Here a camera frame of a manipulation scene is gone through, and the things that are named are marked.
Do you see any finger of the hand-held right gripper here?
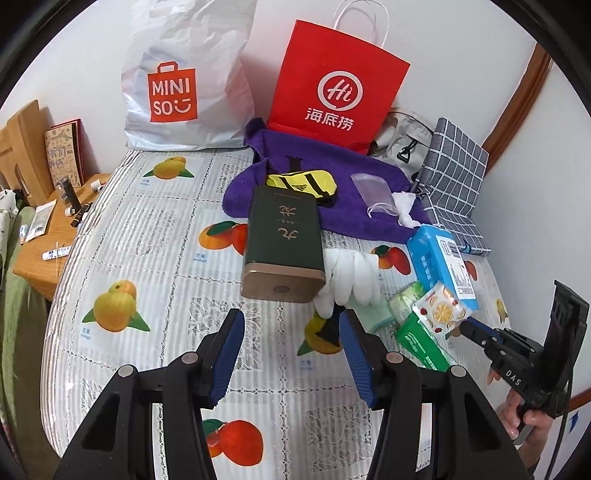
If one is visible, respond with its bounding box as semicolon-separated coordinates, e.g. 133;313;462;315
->
457;318;504;342
465;333;506;360

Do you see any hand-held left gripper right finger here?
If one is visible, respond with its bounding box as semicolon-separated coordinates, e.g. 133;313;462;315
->
338;308;532;480

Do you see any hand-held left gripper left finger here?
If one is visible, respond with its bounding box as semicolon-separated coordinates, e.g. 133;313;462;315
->
51;308;246;480

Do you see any fruit print snack packet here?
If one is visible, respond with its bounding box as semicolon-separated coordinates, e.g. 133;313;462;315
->
411;282;474;340

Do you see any dark green sachet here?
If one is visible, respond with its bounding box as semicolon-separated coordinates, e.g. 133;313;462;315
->
394;318;452;374

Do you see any light green wipes pack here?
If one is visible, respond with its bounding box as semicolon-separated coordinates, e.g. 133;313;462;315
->
387;281;428;321

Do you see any person's right hand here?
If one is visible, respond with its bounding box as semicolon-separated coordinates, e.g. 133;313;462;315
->
498;389;561;450

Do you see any pair of white gloves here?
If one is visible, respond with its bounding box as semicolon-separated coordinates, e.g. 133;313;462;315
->
313;248;385;320

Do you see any blue white tissue pack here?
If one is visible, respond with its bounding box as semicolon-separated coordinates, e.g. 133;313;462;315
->
406;224;481;311

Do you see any dark green tea box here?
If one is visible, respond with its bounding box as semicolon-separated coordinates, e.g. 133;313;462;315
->
241;186;328;304

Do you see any crumpled white tissue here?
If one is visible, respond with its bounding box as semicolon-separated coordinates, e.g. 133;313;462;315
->
392;191;424;229

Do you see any fruit print tablecloth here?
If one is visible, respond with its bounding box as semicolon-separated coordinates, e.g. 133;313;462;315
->
41;148;511;467

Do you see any purple towel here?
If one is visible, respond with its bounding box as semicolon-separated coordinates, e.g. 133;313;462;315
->
222;117;439;243

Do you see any grey checkered cushion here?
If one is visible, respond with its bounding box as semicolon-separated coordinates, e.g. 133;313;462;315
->
412;117;491;257

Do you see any yellow black pouch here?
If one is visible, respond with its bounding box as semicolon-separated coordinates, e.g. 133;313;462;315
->
265;170;340;210

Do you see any wooden nightstand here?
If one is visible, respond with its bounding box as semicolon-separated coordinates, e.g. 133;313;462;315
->
13;173;114;301

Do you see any beige canvas bag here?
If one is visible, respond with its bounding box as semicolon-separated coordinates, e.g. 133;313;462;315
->
369;108;435;178

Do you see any green bedding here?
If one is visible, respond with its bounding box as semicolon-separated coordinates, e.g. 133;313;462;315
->
0;205;54;425

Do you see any white sachet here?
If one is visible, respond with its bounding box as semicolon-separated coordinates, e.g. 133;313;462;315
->
23;199;57;243

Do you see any white spotted cloth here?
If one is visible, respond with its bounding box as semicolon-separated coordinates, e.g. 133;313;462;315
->
0;187;19;252

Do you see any illustrated picture book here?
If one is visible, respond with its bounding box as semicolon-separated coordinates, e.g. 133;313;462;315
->
45;119;86;189

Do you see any white plastic shopping bag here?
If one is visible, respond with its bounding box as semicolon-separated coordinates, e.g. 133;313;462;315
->
121;0;258;151

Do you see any red paper bag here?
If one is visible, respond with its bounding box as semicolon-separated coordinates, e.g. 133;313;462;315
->
267;0;411;155

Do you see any wooden headboard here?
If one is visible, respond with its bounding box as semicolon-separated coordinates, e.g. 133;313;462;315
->
0;99;55;204

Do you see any black cable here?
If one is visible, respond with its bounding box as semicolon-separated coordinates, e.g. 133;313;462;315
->
549;360;577;480

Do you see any clear plastic drawstring pouch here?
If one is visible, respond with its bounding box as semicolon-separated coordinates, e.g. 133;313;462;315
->
350;172;398;217

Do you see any wooden door frame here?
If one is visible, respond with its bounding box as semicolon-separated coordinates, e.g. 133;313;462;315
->
485;44;555;178

